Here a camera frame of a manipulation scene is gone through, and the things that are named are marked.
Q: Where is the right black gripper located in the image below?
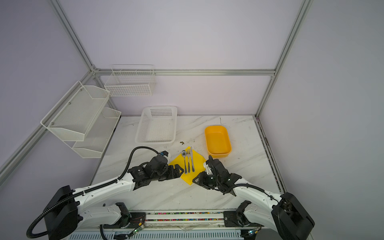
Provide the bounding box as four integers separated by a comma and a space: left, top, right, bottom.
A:
191, 171, 221, 189

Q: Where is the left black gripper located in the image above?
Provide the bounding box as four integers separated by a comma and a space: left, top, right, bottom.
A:
152, 163, 184, 182

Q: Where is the metal knife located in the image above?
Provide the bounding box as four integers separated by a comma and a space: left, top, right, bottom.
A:
190, 147, 195, 172

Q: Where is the metal spoon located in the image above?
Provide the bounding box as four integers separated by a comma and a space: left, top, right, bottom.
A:
182, 150, 188, 174

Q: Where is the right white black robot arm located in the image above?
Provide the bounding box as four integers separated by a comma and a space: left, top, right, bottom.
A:
193, 157, 315, 240

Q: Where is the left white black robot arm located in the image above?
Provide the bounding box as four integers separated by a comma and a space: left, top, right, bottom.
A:
44, 154, 184, 240

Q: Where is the yellow plastic tub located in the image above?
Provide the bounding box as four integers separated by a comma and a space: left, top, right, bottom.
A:
205, 126, 232, 158

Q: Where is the white plastic perforated basket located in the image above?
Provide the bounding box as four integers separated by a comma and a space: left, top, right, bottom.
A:
135, 106, 178, 145

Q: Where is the lower white mesh shelf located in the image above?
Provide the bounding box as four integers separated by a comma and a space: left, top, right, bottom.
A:
72, 108, 121, 159

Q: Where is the aluminium front rail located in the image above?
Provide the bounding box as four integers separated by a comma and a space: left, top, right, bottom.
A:
139, 211, 263, 228

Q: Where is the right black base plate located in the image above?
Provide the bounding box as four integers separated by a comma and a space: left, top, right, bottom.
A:
223, 211, 258, 228

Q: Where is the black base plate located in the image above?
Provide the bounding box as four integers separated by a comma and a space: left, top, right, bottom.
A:
103, 212, 147, 229
223, 211, 258, 228

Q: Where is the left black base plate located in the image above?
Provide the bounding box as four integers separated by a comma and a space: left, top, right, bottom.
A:
103, 212, 147, 229

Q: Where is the white wire wall basket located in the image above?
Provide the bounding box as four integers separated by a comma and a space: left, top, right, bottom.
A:
105, 65, 156, 97

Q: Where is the left black corrugated cable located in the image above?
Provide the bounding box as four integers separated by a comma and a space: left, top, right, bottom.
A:
26, 146, 163, 240

